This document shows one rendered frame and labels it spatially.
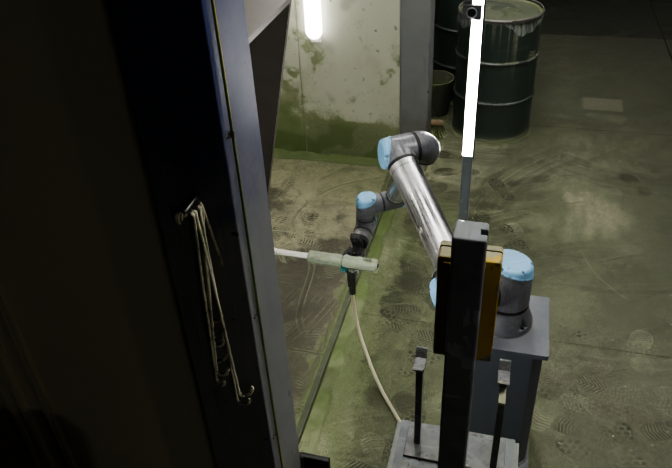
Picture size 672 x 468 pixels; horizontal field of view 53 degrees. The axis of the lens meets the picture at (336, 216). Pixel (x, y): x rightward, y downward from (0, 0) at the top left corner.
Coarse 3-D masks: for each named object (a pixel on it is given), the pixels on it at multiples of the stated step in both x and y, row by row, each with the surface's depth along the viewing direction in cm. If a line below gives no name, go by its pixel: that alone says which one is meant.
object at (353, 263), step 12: (276, 252) 296; (288, 252) 294; (300, 252) 294; (312, 252) 292; (324, 252) 291; (324, 264) 291; (336, 264) 288; (348, 264) 286; (360, 264) 285; (372, 264) 284; (348, 276) 292
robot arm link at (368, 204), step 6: (366, 192) 306; (372, 192) 305; (360, 198) 303; (366, 198) 303; (372, 198) 302; (378, 198) 304; (360, 204) 302; (366, 204) 301; (372, 204) 302; (378, 204) 304; (360, 210) 304; (366, 210) 303; (372, 210) 304; (378, 210) 305; (360, 216) 306; (366, 216) 305; (372, 216) 307; (360, 222) 308; (366, 222) 307
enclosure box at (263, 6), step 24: (264, 0) 233; (288, 0) 239; (264, 24) 218; (288, 24) 248; (264, 48) 256; (264, 72) 262; (264, 96) 268; (264, 120) 274; (264, 144) 280; (264, 168) 287
